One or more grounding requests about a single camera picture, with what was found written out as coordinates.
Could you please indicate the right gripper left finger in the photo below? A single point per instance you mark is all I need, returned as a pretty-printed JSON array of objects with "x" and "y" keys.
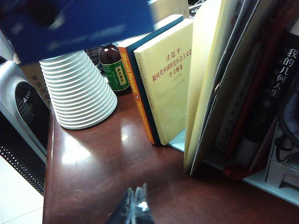
[{"x": 123, "y": 207}]

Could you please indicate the orange spine Human Compatible book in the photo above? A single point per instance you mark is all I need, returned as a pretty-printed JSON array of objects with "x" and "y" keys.
[{"x": 130, "y": 77}]

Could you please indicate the white floor appliance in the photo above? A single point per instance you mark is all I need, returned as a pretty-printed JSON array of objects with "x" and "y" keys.
[{"x": 9, "y": 93}]

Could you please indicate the pale yellow paperback book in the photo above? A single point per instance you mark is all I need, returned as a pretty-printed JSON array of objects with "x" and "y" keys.
[{"x": 168, "y": 81}]

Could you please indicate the black book with Chinese title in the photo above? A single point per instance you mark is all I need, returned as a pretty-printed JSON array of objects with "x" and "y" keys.
[{"x": 287, "y": 70}]

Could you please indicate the dark red folder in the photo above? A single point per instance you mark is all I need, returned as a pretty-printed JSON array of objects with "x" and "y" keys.
[{"x": 264, "y": 58}]

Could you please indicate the brown bottle with green label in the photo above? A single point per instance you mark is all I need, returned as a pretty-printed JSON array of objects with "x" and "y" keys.
[{"x": 114, "y": 70}]

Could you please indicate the light blue desk bookshelf organizer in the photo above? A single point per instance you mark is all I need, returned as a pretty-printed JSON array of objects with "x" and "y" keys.
[{"x": 177, "y": 142}]

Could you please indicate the black perforated panel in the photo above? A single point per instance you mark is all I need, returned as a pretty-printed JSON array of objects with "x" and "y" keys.
[{"x": 23, "y": 168}]

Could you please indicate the white ribbed thermos jug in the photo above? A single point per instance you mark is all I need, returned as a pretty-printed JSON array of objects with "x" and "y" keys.
[{"x": 79, "y": 93}]

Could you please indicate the yellow document folder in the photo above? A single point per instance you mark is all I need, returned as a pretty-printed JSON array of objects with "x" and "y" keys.
[{"x": 203, "y": 70}]

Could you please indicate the lower organizer drawer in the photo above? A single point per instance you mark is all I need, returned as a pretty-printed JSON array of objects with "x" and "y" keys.
[{"x": 285, "y": 175}]

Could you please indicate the leaning folders and books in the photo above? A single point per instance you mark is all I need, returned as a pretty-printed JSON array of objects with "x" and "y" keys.
[{"x": 233, "y": 81}]

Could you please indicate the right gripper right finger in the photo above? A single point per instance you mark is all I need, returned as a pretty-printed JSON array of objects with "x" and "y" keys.
[{"x": 143, "y": 207}]

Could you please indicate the tan cardboard envelope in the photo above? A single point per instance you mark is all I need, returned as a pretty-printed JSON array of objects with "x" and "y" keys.
[{"x": 168, "y": 10}]

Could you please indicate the blue book with white dots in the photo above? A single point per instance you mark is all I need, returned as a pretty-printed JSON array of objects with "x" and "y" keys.
[{"x": 70, "y": 23}]

